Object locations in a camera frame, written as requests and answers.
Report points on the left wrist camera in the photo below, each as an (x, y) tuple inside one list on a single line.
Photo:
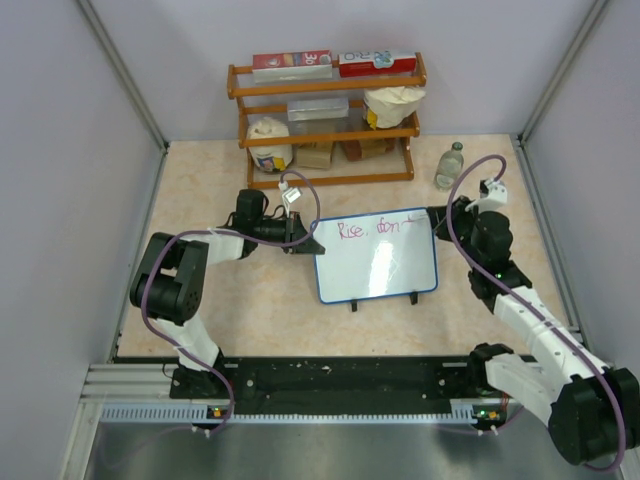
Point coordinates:
[(289, 194)]

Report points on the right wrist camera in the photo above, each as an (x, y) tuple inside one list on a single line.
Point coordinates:
[(493, 196)]

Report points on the brown box under shelf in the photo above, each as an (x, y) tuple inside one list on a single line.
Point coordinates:
[(316, 155)]

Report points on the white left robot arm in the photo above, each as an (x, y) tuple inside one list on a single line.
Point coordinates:
[(168, 284)]

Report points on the blue-framed whiteboard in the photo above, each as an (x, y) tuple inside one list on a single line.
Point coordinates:
[(375, 255)]

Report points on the clear glass bottle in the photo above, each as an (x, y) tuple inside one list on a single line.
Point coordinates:
[(449, 167)]

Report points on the red toothpaste box left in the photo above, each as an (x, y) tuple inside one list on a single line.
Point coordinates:
[(292, 66)]

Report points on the white cloth bag left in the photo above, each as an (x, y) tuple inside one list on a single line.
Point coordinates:
[(270, 158)]

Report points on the wooden shelf rack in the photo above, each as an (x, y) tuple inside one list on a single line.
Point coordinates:
[(254, 102)]

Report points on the brown block under shelf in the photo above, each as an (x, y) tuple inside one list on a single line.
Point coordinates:
[(357, 150)]

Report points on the red toothpaste box right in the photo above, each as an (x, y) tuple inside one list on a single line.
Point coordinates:
[(372, 63)]

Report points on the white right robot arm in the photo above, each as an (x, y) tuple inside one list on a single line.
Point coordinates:
[(590, 409)]

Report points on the white cloth bag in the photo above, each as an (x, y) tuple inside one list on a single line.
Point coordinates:
[(270, 158), (386, 108)]

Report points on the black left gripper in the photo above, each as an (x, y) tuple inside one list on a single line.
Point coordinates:
[(293, 228)]

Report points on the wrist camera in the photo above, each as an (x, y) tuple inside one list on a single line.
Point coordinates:
[(289, 194), (493, 196)]

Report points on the clear plastic box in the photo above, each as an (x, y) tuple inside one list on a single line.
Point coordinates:
[(317, 109)]

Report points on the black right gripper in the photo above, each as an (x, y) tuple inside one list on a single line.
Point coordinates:
[(439, 224)]

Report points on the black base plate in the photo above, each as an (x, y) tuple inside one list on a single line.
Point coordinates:
[(349, 385)]

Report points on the white cloth bag right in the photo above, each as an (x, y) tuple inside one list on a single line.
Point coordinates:
[(386, 108)]

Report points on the red toothpaste box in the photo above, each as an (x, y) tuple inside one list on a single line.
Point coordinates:
[(292, 66), (372, 63)]

